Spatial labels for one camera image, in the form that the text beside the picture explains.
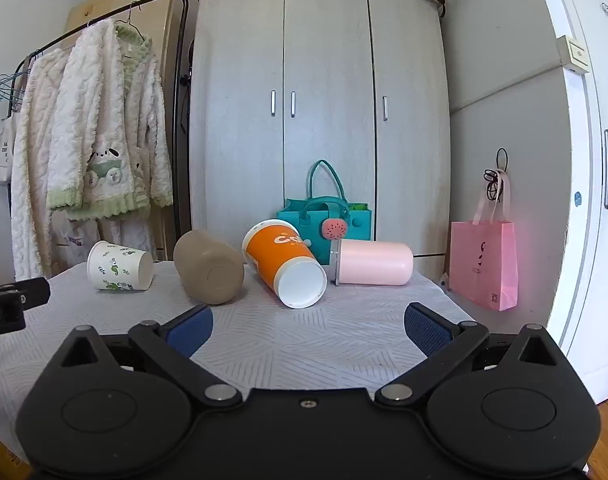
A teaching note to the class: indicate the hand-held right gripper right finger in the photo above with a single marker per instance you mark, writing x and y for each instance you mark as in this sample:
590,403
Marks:
426,332

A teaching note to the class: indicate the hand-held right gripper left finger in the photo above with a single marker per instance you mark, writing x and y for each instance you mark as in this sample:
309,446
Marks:
189,331

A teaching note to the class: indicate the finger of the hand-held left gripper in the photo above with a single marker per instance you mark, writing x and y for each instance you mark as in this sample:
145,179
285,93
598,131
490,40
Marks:
31,292

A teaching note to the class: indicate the brown plastic cup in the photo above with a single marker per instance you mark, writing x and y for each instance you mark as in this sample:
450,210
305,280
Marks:
204,260

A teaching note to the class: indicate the pink tumbler cup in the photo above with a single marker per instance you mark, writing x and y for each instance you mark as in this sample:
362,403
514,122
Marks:
378,262

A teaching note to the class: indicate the white leaf-print paper cup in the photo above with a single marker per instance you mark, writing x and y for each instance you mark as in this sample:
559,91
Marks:
116,265

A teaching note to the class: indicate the orange paper cup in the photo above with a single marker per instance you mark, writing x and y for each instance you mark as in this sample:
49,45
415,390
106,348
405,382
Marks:
274,250

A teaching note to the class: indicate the pink shopping bag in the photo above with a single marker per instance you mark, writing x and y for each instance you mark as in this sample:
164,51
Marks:
483,260

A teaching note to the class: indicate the grey patterned tablecloth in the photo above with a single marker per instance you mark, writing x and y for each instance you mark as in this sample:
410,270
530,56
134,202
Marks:
294,340

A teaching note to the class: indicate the teal felt handbag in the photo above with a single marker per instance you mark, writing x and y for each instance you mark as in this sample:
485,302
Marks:
359,225

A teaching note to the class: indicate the white fleece robe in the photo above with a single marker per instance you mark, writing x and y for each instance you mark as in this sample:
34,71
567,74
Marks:
34,160

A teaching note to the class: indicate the watermelon slice bag charm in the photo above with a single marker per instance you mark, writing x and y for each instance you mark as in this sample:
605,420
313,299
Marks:
335,228

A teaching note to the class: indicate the white tote bag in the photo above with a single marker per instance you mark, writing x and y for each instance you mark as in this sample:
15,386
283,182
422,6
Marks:
4,150

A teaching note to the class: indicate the white door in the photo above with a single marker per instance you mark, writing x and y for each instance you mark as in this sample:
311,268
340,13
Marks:
598,285

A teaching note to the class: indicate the white green-trimmed fleece cardigan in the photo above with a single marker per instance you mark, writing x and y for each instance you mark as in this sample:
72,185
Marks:
99,110

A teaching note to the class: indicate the light grey wardrobe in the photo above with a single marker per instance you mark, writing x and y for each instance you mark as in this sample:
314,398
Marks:
324,85

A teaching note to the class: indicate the black clothes rack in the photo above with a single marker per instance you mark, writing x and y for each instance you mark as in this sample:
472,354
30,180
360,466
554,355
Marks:
183,35

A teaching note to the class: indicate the beige light switch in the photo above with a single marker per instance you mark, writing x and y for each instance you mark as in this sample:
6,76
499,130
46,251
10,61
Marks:
576,54

